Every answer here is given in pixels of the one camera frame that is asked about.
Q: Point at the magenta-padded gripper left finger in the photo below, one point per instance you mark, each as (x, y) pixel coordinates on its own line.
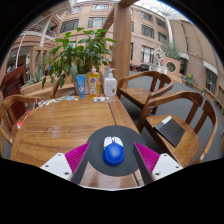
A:
(60, 164)

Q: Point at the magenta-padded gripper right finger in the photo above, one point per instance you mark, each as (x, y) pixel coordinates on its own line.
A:
(163, 165)

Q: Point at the blue and white computer mouse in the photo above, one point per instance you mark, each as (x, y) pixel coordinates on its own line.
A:
(113, 154)

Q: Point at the round black mouse pad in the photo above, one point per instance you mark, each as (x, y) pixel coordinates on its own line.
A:
(115, 131)

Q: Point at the wooden armchair with notebook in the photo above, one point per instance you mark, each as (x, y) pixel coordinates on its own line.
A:
(186, 146)

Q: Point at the black notebook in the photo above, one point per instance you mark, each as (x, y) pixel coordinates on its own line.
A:
(170, 131)

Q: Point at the wooden chair behind plant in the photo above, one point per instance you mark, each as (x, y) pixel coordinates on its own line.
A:
(55, 90)

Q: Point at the empty wooden armchair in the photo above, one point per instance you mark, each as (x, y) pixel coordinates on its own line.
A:
(136, 95)

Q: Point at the long wooden planter box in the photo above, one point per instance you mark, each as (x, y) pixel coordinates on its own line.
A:
(33, 89)

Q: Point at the blue squeeze tube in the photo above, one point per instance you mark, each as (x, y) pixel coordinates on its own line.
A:
(80, 86)

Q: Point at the wooden armchair with booklet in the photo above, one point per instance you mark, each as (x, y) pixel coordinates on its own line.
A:
(6, 100)

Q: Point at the yellow liquid bottle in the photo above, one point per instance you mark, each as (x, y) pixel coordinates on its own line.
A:
(93, 84)

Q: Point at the yellow flowering potted plant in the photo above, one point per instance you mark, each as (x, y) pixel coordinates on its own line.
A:
(189, 80)

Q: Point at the white pump dispenser bottle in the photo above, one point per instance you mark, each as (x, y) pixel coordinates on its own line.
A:
(110, 86)

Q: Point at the dark red wooden lectern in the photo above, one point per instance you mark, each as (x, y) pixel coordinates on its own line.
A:
(11, 81)

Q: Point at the large green potted plant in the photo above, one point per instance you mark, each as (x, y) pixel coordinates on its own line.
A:
(76, 53)

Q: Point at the white statue on pedestal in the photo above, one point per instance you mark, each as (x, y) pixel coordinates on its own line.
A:
(159, 68)

